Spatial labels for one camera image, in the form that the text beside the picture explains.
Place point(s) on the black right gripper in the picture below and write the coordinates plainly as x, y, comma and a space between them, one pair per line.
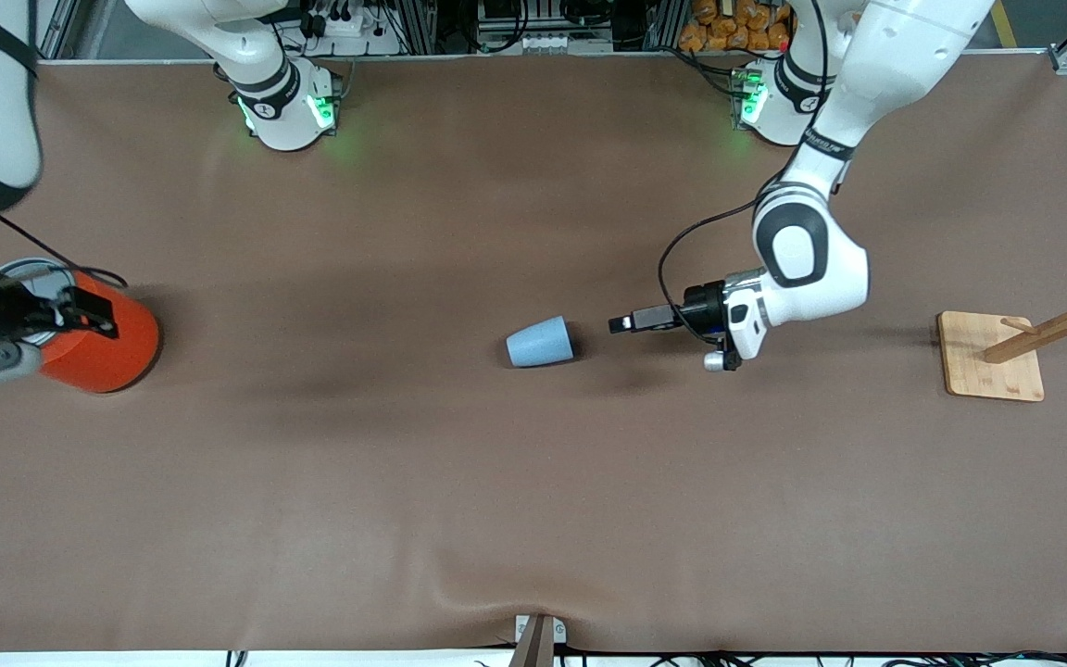
4, 309

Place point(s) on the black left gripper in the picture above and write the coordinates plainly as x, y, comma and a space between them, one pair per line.
702, 309

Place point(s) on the light blue plastic cup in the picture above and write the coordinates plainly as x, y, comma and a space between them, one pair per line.
543, 343

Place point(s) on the right arm base control box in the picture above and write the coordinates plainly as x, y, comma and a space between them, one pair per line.
322, 102

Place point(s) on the left arm base control box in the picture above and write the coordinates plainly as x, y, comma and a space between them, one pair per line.
746, 97

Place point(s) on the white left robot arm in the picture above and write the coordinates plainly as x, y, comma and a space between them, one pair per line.
830, 250

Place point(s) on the orange can-shaped container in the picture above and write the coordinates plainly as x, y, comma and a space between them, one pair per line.
107, 357

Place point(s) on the brown table cloth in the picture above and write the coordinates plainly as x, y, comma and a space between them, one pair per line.
533, 509

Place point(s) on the white power strip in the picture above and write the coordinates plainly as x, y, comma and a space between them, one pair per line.
543, 43

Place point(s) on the orange snack bags pile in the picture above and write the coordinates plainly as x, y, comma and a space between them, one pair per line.
737, 26

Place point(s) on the wooden mug tree stand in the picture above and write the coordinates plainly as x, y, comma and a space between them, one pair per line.
992, 357

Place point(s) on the metal table edge bracket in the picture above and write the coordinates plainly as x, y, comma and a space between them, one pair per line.
538, 639

